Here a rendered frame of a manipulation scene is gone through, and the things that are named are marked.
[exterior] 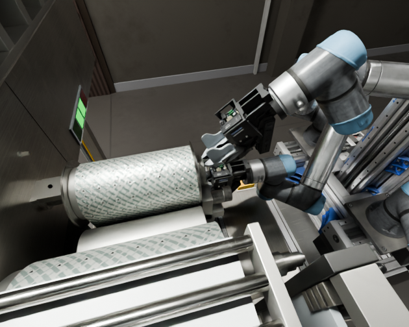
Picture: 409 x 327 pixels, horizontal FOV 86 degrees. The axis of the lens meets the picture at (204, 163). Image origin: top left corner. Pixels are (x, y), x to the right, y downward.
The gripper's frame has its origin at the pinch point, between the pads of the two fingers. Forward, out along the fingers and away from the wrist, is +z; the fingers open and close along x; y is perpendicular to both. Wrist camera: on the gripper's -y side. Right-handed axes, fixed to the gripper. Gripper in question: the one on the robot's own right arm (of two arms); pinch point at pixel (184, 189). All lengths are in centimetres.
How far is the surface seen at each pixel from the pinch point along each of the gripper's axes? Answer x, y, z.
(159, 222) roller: 15.9, 14.2, 7.2
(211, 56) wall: -248, -78, -76
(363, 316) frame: 38, 35, -11
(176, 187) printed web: 11.5, 19.3, 2.5
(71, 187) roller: 8.2, 21.4, 22.4
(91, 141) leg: -71, -37, 48
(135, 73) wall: -245, -88, 27
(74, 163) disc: 1.2, 20.5, 23.1
